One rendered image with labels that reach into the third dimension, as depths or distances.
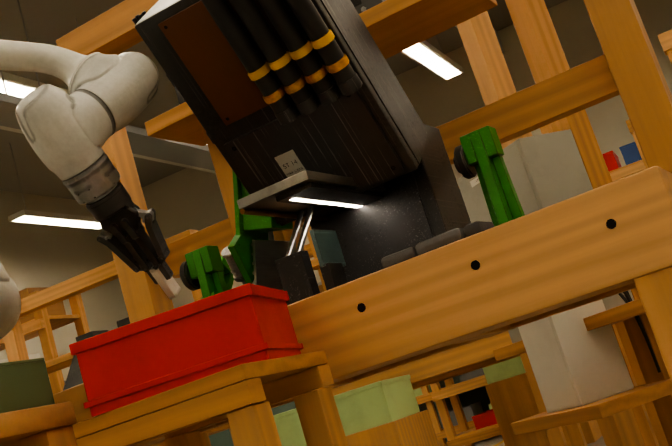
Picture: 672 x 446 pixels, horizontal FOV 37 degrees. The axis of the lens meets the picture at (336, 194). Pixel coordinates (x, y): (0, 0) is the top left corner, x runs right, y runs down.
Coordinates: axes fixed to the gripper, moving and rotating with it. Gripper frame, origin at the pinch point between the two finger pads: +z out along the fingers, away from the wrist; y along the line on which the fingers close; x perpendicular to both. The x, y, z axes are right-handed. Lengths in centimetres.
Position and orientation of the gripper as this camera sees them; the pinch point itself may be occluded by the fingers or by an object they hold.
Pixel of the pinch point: (165, 279)
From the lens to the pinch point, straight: 189.3
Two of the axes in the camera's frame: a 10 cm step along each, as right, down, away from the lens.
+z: 5.0, 8.0, 3.3
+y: 8.4, -3.6, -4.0
